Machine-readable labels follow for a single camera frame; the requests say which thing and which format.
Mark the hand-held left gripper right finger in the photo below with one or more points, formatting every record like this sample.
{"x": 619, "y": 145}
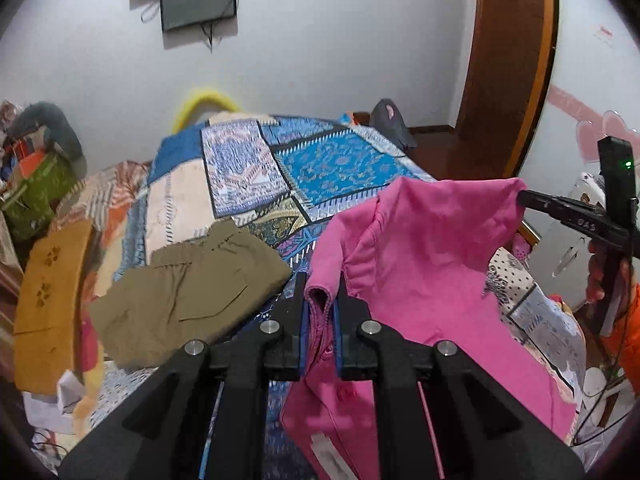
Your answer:
{"x": 346, "y": 332}

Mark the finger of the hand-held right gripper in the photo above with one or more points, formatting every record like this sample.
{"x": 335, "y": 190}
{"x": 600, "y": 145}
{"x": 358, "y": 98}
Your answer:
{"x": 560, "y": 210}

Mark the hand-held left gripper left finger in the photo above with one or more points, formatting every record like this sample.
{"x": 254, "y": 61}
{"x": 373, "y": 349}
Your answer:
{"x": 294, "y": 322}

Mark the pink hooded garment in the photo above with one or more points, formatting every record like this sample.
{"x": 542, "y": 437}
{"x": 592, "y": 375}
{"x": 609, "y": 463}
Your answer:
{"x": 425, "y": 260}

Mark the person's right forearm orange sleeve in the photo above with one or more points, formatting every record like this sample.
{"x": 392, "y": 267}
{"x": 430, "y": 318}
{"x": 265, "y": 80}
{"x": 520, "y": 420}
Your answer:
{"x": 627, "y": 330}

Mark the folded olive pants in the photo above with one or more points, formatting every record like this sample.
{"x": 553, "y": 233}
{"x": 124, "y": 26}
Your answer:
{"x": 200, "y": 285}

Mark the person's right hand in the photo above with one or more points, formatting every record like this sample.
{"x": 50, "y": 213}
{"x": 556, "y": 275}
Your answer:
{"x": 595, "y": 272}

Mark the patchwork printed blanket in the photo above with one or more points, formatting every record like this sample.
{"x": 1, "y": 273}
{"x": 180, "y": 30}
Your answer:
{"x": 325, "y": 170}

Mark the brown wooden door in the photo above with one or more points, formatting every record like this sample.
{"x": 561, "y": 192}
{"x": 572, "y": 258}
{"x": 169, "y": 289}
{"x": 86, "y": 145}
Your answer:
{"x": 505, "y": 60}

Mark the white refrigerator with heart stickers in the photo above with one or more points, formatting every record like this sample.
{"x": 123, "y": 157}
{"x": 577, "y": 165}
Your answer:
{"x": 585, "y": 35}

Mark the grey bag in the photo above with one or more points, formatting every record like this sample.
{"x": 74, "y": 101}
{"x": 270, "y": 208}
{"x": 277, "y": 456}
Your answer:
{"x": 390, "y": 120}

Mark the orange floral bedsheet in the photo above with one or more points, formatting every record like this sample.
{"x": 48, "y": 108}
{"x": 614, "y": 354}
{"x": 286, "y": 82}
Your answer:
{"x": 100, "y": 190}

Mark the mustard cloth with paw prints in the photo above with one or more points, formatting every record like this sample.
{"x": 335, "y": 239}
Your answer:
{"x": 50, "y": 300}

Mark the white crumpled paper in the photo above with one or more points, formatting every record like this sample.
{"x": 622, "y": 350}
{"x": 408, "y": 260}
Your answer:
{"x": 50, "y": 405}

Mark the green cardboard box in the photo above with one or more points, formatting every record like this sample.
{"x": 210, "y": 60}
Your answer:
{"x": 35, "y": 185}

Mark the grey plush toy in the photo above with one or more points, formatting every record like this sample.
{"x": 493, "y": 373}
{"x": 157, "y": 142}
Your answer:
{"x": 50, "y": 120}

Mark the wall-mounted black screen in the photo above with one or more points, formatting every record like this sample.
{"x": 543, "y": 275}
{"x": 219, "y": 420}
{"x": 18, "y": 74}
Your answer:
{"x": 198, "y": 0}

